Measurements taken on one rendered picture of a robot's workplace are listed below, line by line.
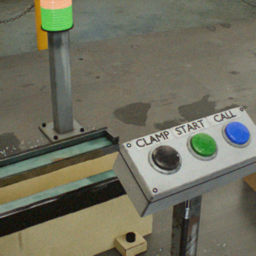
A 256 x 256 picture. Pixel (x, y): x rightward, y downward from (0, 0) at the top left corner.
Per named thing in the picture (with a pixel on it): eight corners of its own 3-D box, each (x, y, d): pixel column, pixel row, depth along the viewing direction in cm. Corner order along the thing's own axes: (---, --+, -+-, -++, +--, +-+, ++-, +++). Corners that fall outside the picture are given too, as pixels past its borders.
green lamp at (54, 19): (49, 34, 105) (47, 11, 102) (36, 26, 109) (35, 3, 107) (78, 28, 107) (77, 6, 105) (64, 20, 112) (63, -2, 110)
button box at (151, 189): (140, 219, 62) (153, 196, 57) (110, 167, 65) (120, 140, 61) (257, 172, 69) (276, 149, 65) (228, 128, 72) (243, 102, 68)
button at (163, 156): (157, 180, 60) (162, 171, 59) (143, 157, 62) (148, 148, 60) (180, 171, 62) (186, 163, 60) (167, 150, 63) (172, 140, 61)
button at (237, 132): (230, 153, 65) (235, 144, 63) (216, 132, 66) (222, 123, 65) (249, 146, 66) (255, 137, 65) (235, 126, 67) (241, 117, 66)
